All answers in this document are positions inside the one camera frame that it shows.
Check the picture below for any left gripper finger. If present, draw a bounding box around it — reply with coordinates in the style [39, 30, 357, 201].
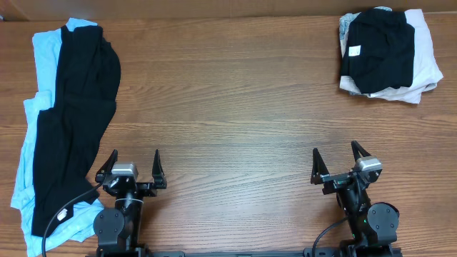
[152, 149, 167, 188]
[96, 149, 118, 176]

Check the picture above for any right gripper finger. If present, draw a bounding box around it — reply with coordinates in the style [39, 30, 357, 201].
[311, 148, 329, 178]
[351, 141, 371, 161]

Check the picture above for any black t-shirt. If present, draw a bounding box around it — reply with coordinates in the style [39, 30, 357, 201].
[31, 26, 121, 236]

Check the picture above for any light blue t-shirt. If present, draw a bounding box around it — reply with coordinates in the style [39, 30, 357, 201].
[11, 29, 104, 256]

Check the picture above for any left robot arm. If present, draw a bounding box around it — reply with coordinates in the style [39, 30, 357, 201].
[94, 150, 167, 256]

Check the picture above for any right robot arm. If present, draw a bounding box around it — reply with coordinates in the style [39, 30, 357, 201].
[311, 141, 402, 256]

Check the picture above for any folded black garment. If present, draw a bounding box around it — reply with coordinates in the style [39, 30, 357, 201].
[341, 9, 415, 94]

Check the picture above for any folded white garment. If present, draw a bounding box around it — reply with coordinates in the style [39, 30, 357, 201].
[339, 7, 443, 104]

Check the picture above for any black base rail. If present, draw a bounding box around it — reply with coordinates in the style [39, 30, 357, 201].
[85, 246, 404, 257]

